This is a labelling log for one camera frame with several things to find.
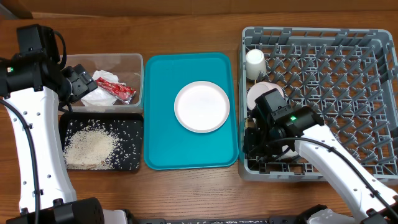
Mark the white tissue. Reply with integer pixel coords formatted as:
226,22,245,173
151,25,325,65
81,70,119,106

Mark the grey bowl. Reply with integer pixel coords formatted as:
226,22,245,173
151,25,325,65
280,145,298,159

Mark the red snack wrapper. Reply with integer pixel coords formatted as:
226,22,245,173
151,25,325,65
96,78,136,104

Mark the pink shallow bowl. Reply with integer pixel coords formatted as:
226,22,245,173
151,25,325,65
246,82,284,110

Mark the white rice pile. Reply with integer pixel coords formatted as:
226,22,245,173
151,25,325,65
63,119,142,171

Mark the white cup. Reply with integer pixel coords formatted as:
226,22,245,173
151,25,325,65
245,49,267,80

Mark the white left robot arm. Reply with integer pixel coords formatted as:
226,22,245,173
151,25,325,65
1,52,134,223

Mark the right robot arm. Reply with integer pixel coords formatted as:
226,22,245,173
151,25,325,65
248,106,397,223

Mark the clear plastic waste bin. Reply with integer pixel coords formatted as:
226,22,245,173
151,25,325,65
67,54,144,113

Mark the grey dishwasher rack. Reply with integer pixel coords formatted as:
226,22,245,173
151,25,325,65
238,27,397,185

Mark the black plastic tray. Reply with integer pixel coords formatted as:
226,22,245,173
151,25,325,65
58,111,145,172

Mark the pink plate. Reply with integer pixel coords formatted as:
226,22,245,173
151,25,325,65
174,81,230,133

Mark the teal serving tray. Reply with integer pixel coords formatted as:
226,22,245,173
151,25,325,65
144,53,239,170

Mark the black mounting rail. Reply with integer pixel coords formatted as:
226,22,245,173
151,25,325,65
137,216,307,224

